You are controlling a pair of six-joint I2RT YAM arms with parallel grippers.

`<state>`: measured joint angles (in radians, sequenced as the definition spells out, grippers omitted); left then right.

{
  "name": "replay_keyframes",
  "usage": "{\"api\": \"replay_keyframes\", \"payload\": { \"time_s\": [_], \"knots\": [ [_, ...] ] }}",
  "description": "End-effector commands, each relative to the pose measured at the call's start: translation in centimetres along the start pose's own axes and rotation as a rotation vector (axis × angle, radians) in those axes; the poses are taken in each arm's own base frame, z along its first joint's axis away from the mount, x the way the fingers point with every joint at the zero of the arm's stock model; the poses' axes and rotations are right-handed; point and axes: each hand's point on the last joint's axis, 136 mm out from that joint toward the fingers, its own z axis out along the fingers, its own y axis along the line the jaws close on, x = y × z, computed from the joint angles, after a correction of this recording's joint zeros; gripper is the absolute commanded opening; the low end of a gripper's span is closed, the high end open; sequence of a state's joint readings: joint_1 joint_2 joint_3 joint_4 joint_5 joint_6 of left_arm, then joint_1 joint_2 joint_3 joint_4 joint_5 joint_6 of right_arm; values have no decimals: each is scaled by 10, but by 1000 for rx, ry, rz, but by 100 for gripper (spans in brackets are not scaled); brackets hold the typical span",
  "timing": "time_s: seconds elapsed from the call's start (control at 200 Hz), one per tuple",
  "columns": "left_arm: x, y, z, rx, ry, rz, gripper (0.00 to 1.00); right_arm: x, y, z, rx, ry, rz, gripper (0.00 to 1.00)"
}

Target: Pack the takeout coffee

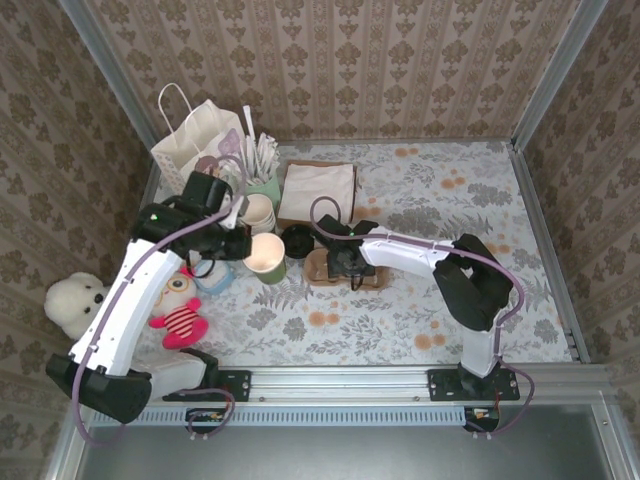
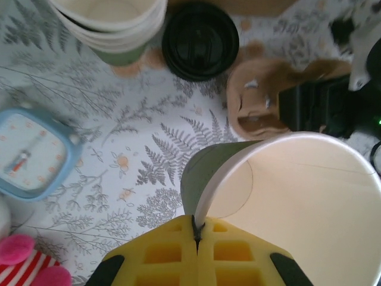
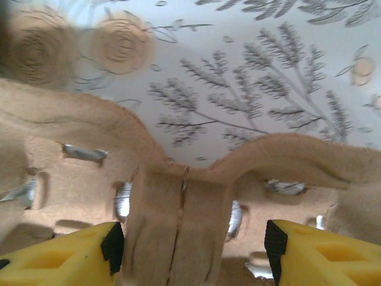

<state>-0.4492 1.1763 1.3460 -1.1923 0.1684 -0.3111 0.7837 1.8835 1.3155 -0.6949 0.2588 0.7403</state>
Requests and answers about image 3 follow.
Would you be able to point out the brown pulp cup carrier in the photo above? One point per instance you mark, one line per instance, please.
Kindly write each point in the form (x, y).
(74, 134)

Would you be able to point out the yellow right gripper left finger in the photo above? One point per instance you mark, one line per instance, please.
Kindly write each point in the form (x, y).
(59, 262)

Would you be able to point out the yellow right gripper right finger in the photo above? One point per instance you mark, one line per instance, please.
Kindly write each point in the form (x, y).
(327, 259)

